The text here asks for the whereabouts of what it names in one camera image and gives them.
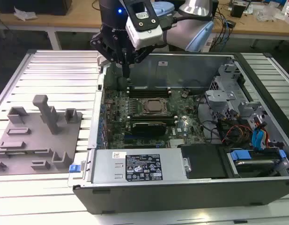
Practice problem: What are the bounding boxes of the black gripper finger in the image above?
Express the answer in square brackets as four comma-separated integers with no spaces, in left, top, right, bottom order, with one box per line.
[89,33,127,82]
[126,45,157,82]

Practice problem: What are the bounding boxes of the green RAM stick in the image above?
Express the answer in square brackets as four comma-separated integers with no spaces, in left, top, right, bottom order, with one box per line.
[130,85,170,91]

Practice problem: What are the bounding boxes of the black RAM slot row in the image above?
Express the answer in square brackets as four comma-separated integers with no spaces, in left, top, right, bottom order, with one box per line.
[127,114,177,125]
[127,84,172,98]

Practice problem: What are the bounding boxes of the wooden desk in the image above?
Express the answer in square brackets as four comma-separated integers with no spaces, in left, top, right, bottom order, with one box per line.
[0,0,289,36]

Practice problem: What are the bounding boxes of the metal CPU socket cover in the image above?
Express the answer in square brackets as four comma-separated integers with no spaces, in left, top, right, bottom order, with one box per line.
[141,97,173,115]

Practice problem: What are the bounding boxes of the silver CPU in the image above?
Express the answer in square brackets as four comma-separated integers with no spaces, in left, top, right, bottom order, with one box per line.
[146,100,167,111]

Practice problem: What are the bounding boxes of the green motherboard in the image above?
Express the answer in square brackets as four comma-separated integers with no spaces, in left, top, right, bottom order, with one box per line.
[101,88,207,150]

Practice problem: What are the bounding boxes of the black graphics card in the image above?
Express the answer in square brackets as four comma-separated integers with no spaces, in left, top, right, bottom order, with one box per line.
[131,121,167,136]

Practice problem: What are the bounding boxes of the white crumpled paper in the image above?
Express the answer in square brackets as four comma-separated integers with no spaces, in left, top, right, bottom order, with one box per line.
[14,6,38,22]

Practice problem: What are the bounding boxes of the metal drive cage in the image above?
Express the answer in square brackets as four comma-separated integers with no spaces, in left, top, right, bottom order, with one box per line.
[204,63,271,124]

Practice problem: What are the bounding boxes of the silver chipset heatsink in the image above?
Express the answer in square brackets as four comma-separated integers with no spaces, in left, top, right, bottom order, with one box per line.
[170,138,186,148]

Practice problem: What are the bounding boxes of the small black device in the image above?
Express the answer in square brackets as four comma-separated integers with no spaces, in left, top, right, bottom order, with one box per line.
[230,3,245,18]

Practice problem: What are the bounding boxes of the grey parts rack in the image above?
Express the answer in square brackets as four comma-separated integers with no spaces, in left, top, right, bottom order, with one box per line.
[0,94,83,175]

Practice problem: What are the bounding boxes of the grey power supply unit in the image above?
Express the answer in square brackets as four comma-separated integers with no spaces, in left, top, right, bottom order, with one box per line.
[91,149,191,185]

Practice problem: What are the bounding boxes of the black plastic cover plate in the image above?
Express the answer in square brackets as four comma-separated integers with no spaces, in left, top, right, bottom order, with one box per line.
[178,144,229,180]

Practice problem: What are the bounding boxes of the clear plastic bags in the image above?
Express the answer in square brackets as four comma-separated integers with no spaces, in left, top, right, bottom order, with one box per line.
[253,4,280,23]

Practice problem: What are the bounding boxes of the hard disk in blue carrier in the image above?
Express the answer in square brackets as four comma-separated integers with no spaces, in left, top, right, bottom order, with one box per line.
[228,149,286,178]

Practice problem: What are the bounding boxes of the black open PC case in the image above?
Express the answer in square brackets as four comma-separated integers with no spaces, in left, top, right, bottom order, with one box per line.
[67,51,289,215]

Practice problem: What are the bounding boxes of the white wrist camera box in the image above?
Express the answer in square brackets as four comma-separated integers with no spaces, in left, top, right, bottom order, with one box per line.
[124,0,164,49]

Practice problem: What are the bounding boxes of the black camera cable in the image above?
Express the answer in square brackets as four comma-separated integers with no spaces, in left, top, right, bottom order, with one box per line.
[162,13,189,30]

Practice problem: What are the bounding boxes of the red yellow black wire bundle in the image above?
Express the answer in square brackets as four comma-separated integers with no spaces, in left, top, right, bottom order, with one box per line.
[222,125,253,144]

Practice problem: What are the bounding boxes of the blue flat data wire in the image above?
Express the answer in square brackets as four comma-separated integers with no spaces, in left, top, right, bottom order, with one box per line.
[251,127,265,151]

